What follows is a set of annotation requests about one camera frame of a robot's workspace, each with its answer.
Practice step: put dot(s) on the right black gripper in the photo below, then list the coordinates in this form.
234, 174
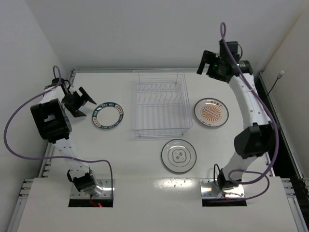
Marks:
208, 64

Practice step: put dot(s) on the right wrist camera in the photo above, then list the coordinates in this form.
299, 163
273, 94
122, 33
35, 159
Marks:
233, 48

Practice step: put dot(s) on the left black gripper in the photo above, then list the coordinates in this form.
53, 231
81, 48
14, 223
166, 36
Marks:
78, 101

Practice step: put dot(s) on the green rimmed white plate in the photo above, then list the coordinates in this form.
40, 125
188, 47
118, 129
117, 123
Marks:
107, 115

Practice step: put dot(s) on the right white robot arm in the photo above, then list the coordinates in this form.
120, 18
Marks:
260, 131

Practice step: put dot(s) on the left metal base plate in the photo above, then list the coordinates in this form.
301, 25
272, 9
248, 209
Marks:
103, 190

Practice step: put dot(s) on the orange sunburst plate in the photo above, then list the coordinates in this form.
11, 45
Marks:
211, 112

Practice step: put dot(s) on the metal base plate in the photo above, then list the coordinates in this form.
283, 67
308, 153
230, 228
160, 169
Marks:
103, 190
209, 191

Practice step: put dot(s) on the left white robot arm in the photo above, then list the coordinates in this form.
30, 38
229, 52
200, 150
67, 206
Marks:
54, 126

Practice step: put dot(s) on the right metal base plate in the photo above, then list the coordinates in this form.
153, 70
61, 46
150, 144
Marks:
209, 191

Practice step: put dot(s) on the grey rimmed white plate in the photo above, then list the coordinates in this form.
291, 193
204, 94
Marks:
178, 156

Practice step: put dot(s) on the clear wire dish rack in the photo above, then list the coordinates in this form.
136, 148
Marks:
160, 104

